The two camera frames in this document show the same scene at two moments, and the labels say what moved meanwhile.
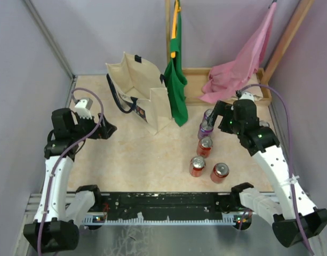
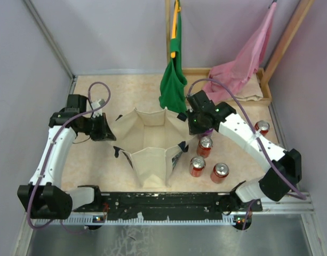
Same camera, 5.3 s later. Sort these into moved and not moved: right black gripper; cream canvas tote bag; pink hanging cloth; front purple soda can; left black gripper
Moved: right black gripper; cream canvas tote bag
Not moved: front purple soda can; left black gripper; pink hanging cloth
